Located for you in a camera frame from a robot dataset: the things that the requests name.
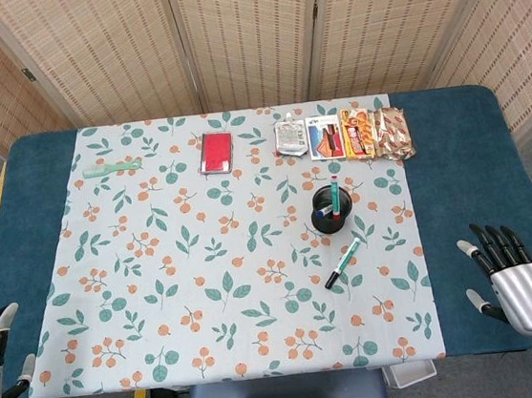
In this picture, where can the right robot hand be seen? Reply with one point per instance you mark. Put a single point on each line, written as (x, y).
(527, 294)

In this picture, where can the teal pen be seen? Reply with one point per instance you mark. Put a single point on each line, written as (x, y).
(345, 261)

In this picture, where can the black mesh pen holder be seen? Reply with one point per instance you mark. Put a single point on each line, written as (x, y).
(327, 228)

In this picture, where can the green marker with red cap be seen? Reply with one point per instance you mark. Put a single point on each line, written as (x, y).
(336, 196)

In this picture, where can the white plastic box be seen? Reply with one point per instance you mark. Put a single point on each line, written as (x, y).
(409, 375)

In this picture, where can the blue table cover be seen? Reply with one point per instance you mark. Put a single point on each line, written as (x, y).
(459, 162)

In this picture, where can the gold snack wrapper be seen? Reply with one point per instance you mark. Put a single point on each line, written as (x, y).
(393, 134)

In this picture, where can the orange snack wrapper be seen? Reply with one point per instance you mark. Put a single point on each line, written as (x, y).
(357, 133)

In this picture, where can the floral print tablecloth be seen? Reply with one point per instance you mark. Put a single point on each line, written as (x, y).
(206, 263)

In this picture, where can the white ice cream packet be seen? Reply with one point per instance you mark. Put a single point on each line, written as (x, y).
(325, 139)

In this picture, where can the metal screen hinge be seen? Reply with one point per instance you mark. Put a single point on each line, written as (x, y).
(29, 74)

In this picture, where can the clear plastic snack bag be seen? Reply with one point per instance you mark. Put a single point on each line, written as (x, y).
(289, 136)

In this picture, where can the red notebook with dark cover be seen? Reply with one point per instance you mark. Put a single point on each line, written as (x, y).
(215, 153)

